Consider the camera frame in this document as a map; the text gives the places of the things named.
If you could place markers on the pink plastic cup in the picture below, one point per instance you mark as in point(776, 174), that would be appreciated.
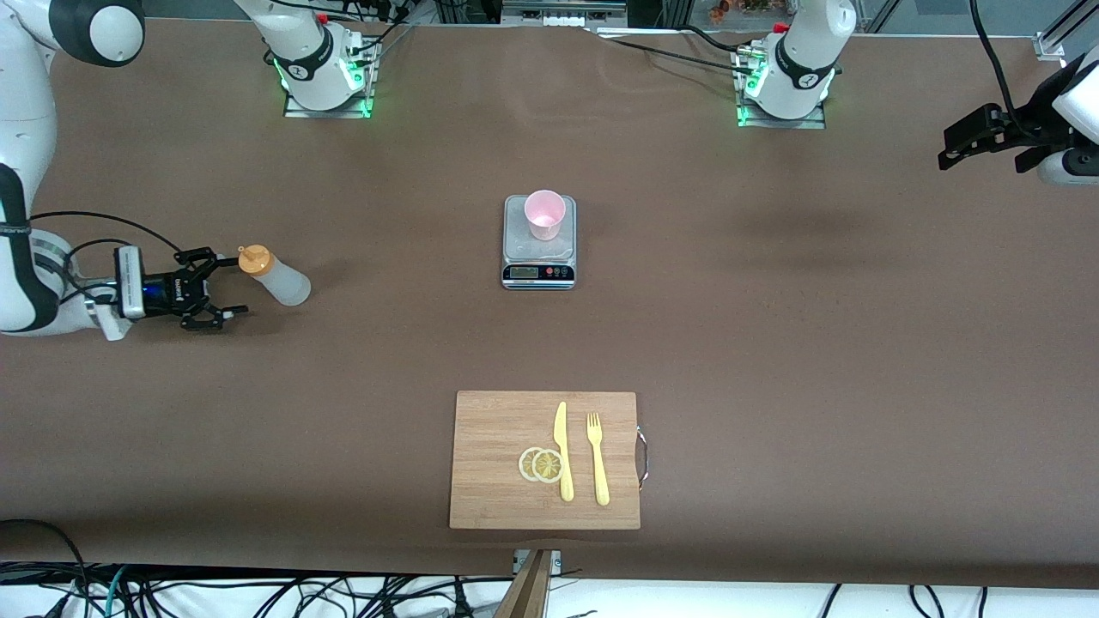
point(545, 215)

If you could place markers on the yellow plastic fork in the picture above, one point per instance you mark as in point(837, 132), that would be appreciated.
point(598, 463)

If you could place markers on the small metal table bracket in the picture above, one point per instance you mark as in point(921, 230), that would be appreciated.
point(556, 562)

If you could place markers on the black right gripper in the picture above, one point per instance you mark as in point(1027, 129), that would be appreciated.
point(166, 293)

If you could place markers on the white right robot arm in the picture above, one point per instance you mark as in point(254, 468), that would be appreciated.
point(17, 103)

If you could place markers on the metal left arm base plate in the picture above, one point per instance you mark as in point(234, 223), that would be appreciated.
point(816, 122)

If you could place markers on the silver digital kitchen scale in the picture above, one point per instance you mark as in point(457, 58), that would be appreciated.
point(537, 257)

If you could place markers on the grey power strip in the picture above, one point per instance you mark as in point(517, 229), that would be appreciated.
point(558, 15)

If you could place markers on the lemon slice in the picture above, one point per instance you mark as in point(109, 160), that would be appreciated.
point(548, 466)
point(525, 464)

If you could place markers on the wooden cutting board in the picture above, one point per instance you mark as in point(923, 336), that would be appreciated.
point(498, 463)

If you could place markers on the clear squeeze bottle orange cap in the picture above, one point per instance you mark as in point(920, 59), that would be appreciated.
point(283, 281)

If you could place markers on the yellow plastic knife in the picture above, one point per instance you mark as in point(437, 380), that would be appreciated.
point(563, 455)

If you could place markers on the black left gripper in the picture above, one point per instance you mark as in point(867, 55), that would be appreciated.
point(1033, 136)

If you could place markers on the brown table cover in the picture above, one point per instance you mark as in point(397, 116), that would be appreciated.
point(773, 386)

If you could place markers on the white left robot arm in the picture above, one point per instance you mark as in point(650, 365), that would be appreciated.
point(798, 60)

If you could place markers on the aluminium frame bracket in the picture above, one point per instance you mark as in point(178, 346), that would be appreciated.
point(1052, 43)

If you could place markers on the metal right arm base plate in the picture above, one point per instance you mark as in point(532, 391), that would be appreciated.
point(361, 103)

